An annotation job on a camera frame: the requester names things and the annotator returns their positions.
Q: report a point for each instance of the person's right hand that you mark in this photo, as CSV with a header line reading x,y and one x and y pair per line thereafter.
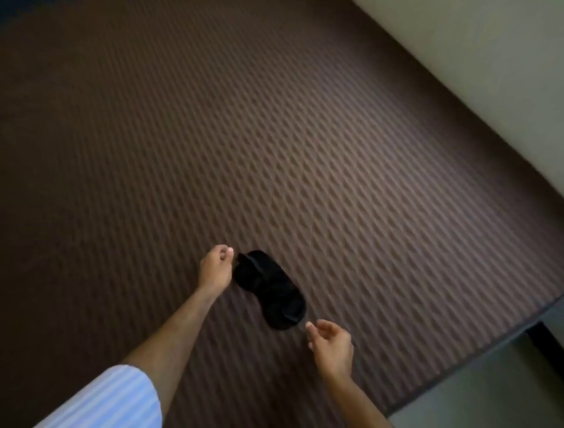
x,y
335,350

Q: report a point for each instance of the person's left hand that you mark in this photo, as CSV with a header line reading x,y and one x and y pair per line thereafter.
x,y
213,273

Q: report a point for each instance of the person's left fingers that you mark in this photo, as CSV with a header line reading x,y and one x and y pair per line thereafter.
x,y
222,252

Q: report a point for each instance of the person's right thumb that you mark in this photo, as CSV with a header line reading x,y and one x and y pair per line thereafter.
x,y
312,334

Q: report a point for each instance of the person's left forearm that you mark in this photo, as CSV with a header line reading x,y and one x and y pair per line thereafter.
x,y
174,335

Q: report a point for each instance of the person's right forearm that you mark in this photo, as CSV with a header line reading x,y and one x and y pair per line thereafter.
x,y
359,403

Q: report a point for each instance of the black sock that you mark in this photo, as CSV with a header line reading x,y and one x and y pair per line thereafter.
x,y
273,291

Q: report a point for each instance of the brown patterned bed cover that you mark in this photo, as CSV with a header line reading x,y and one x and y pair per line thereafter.
x,y
264,145

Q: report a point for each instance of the white striped shirt sleeve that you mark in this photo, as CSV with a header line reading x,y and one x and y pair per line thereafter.
x,y
108,401

